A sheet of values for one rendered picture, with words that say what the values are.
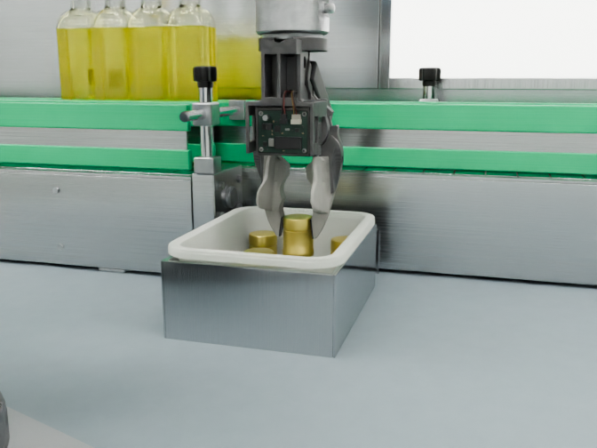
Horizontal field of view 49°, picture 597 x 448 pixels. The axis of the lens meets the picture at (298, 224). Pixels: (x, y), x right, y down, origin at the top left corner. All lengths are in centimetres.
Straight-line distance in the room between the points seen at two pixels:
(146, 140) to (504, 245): 46
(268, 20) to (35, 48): 68
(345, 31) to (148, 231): 42
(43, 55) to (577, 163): 89
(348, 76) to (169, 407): 63
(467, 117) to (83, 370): 52
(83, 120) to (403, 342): 49
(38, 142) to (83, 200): 11
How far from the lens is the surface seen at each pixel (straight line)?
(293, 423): 51
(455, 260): 85
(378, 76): 101
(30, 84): 130
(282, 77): 66
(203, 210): 81
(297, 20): 67
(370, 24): 102
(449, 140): 85
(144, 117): 85
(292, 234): 73
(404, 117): 84
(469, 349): 65
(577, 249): 85
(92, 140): 89
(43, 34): 128
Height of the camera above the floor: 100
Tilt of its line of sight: 13 degrees down
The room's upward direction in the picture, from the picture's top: straight up
